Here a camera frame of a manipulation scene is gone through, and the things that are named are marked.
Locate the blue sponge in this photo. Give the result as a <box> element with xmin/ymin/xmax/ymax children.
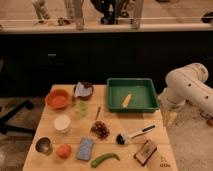
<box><xmin>76</xmin><ymin>137</ymin><xmax>94</xmax><ymax>161</ymax></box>

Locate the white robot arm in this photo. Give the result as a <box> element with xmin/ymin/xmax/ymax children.
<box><xmin>159</xmin><ymin>63</ymin><xmax>213</xmax><ymax>119</ymax></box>

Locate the brown bowl with cloth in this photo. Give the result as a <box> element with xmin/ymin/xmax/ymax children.
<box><xmin>74</xmin><ymin>82</ymin><xmax>94</xmax><ymax>101</ymax></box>

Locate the red bowl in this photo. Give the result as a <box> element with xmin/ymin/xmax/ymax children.
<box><xmin>45</xmin><ymin>89</ymin><xmax>69</xmax><ymax>109</ymax></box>

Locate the green plastic tray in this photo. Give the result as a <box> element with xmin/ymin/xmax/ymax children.
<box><xmin>106</xmin><ymin>78</ymin><xmax>159</xmax><ymax>113</ymax></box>

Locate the small thin stick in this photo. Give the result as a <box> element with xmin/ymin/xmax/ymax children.
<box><xmin>95</xmin><ymin>106</ymin><xmax>101</xmax><ymax>120</ymax></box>

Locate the green plastic cup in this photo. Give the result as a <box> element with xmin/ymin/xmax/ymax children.
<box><xmin>77</xmin><ymin>101</ymin><xmax>88</xmax><ymax>117</ymax></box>

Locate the white round container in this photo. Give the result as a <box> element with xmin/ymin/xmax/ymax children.
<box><xmin>53</xmin><ymin>115</ymin><xmax>71</xmax><ymax>133</ymax></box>

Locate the brown wooden block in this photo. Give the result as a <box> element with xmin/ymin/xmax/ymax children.
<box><xmin>134</xmin><ymin>140</ymin><xmax>157</xmax><ymax>166</ymax></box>

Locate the green chili pepper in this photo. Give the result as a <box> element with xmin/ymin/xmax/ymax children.
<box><xmin>90</xmin><ymin>153</ymin><xmax>120</xmax><ymax>168</ymax></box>

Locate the orange tomato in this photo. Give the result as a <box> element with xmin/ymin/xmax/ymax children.
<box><xmin>56</xmin><ymin>144</ymin><xmax>71</xmax><ymax>158</ymax></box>

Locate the metal cup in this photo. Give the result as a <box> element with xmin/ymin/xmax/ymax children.
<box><xmin>35</xmin><ymin>137</ymin><xmax>53</xmax><ymax>155</ymax></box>

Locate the dish brush white handle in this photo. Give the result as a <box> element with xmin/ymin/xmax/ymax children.
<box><xmin>116</xmin><ymin>125</ymin><xmax>155</xmax><ymax>145</ymax></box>

